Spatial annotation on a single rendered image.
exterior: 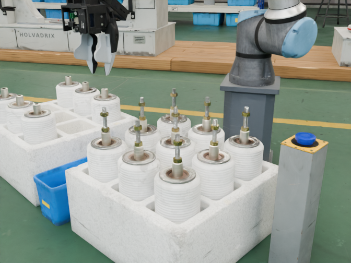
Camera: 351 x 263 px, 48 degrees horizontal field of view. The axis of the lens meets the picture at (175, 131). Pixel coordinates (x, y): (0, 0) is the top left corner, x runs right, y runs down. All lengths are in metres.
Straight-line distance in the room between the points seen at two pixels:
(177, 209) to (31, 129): 0.56
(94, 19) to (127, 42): 2.13
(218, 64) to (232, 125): 1.44
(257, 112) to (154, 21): 1.77
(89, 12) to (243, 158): 0.47
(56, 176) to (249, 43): 0.70
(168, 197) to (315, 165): 0.30
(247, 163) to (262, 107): 0.38
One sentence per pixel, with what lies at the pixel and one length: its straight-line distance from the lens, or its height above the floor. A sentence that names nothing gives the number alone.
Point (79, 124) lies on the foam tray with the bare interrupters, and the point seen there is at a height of 0.16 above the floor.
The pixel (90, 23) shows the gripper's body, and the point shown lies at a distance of 0.84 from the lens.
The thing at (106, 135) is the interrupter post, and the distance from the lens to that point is 0.95.
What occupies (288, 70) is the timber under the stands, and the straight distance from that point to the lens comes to 2.70.
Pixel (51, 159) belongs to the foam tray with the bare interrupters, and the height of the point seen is 0.13.
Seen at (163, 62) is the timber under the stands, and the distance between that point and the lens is 2.81.
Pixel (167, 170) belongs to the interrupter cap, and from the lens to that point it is 0.82.
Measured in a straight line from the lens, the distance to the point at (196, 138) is 1.01.
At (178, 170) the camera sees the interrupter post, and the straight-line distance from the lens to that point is 0.79.
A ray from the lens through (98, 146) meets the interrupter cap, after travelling 0.94.
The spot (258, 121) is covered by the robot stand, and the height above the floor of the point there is 0.19.
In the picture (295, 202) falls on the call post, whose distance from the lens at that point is 0.86.
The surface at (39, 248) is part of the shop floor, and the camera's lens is 1.07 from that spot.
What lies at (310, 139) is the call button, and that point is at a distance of 0.82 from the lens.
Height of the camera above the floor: 0.63
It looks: 22 degrees down
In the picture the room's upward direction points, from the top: straight up
